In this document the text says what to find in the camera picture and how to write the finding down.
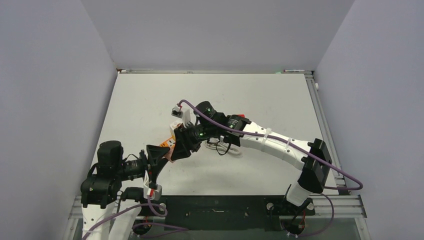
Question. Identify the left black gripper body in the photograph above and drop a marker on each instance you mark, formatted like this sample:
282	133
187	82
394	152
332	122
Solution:
136	168

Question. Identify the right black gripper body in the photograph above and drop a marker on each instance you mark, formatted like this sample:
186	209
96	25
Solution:
200	133

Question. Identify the pink cube plug adapter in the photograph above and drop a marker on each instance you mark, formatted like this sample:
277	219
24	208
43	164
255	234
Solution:
168	156

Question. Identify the orange power strip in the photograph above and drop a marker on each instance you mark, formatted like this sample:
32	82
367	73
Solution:
170	142

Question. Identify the white cube plug adapter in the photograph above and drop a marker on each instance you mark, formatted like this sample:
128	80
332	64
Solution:
174	125

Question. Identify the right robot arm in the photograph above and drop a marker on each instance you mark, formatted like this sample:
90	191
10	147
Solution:
311	158

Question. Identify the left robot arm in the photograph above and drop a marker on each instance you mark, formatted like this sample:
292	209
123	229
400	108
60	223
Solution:
116	189

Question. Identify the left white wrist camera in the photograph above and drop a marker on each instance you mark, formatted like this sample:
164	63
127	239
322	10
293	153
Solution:
151	190

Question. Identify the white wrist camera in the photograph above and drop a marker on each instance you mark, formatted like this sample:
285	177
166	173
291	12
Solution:
182	113
151	190

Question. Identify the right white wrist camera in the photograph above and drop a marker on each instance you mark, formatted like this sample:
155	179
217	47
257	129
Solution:
182	113

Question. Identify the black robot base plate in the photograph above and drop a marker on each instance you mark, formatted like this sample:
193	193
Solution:
233	212

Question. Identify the aluminium frame rail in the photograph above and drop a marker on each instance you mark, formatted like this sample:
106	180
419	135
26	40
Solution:
345	206

